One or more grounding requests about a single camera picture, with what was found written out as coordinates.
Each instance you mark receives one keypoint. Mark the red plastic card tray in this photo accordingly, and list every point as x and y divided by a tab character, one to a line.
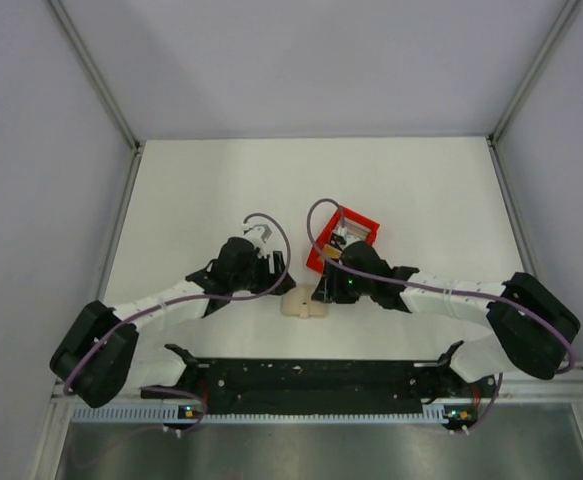
338	219

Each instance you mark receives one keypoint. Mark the white slotted cable duct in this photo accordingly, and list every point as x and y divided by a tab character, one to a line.
177	413

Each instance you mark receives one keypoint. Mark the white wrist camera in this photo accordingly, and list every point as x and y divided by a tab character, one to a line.
339	237
258	234

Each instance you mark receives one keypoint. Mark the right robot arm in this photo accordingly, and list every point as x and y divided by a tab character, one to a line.
531	330

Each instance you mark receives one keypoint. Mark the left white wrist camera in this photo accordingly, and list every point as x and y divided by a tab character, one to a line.
258	234

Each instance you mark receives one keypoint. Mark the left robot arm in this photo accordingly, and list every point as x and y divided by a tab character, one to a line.
110	350

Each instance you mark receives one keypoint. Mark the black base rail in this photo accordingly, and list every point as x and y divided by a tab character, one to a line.
319	386

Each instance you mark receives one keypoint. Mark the beige card holder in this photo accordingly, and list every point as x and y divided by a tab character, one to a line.
297	303

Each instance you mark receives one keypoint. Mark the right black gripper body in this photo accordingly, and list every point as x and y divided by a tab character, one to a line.
348	287

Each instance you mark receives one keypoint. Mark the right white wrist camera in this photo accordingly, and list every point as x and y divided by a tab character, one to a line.
339	237

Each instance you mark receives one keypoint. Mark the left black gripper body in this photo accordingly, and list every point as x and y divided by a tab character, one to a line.
255	277

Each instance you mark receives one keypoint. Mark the gold credit card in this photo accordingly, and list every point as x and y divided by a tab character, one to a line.
333	252

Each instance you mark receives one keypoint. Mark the stack of upright cards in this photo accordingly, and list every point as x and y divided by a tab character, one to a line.
356	229

